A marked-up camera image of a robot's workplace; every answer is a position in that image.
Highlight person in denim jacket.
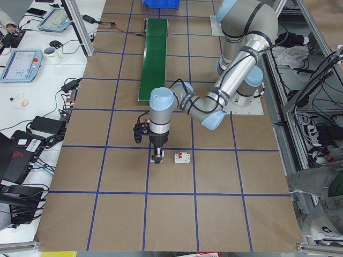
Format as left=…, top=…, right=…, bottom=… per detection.
left=286, top=146, right=343, bottom=241

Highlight aluminium frame post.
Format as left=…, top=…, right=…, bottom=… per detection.
left=61, top=0, right=94, bottom=58

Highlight black laptop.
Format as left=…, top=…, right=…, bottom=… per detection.
left=1, top=130, right=46, bottom=184

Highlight black power adapter brick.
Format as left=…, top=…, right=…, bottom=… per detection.
left=29, top=116, right=66, bottom=134

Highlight black computer mouse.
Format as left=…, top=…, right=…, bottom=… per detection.
left=49, top=40, right=63, bottom=49

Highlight far teach pendant tablet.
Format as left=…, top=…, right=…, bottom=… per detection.
left=37, top=7, right=71, bottom=32

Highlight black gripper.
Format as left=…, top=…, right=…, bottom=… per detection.
left=149, top=132, right=169, bottom=164

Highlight blue plastic bin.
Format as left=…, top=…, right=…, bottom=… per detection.
left=141, top=0, right=180, bottom=9

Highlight white red circuit breaker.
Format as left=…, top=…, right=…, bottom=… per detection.
left=174, top=152, right=191, bottom=163

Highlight white mug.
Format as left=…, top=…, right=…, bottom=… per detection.
left=43, top=47, right=64, bottom=64

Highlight near teach pendant tablet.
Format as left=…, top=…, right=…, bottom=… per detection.
left=1, top=50, right=43, bottom=83

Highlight green conveyor belt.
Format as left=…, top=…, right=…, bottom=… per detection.
left=138, top=18, right=168, bottom=102

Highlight teach pendant tablet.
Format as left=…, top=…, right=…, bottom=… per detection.
left=1, top=50, right=43, bottom=83
left=37, top=7, right=71, bottom=32

